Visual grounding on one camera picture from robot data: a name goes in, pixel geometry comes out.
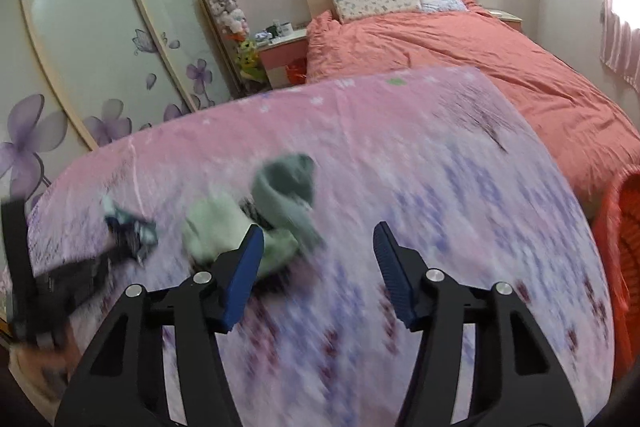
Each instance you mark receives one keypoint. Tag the cream bedside table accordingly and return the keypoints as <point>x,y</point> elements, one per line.
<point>505,18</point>

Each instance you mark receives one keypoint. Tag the salmon duvet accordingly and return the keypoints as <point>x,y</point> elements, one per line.
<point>450,52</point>

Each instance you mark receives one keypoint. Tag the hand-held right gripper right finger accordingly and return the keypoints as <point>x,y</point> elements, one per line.
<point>395,272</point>

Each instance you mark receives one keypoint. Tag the pink lavender printed blanket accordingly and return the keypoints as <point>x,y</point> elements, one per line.
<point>400,157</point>

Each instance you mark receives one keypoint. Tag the grey green cloth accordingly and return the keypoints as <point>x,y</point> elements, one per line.
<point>287,187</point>

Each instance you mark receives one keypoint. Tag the white mug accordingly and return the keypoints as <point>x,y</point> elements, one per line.
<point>286,28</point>

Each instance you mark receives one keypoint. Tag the yellow green plush toy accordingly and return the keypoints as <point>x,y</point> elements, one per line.
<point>249,59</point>

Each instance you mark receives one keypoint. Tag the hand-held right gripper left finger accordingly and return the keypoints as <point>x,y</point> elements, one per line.
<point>242,277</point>

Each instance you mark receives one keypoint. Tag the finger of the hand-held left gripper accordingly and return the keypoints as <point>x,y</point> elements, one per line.
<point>122,244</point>

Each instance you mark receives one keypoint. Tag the orange plastic basket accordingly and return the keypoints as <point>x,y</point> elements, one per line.
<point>622,257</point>

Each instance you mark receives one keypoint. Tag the pink nightstand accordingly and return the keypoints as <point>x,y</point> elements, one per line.
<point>277,57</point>

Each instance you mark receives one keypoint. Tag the red bag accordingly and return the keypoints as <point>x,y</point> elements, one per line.
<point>296,73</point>

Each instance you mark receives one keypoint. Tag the flower print wardrobe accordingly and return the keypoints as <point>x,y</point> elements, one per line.
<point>90,32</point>

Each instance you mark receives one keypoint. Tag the plush toy display tube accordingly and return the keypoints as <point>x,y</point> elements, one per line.
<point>227,7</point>

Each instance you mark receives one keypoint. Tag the pink curtain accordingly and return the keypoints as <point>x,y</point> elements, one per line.
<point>617,37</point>

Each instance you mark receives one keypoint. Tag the mint green cloth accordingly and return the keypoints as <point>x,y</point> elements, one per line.
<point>215,232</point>

